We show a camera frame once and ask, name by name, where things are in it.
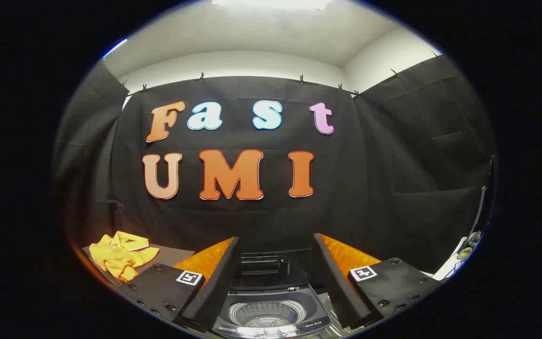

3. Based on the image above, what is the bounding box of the grey side table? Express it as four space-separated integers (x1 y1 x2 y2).
82 242 197 289

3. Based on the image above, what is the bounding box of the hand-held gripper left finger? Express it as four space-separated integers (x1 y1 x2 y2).
120 236 241 332

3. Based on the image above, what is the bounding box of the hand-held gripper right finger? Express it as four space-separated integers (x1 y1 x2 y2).
312 233 446 330

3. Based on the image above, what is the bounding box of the dark grey washing machine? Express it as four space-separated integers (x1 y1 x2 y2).
211 282 334 339

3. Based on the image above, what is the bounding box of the ceiling light panel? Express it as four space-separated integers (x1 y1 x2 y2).
212 0 334 11

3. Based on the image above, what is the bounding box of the dark glass washing machine lid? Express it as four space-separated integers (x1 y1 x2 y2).
239 248 312 290

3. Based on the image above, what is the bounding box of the orange polo shirt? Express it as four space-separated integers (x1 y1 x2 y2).
88 231 160 282

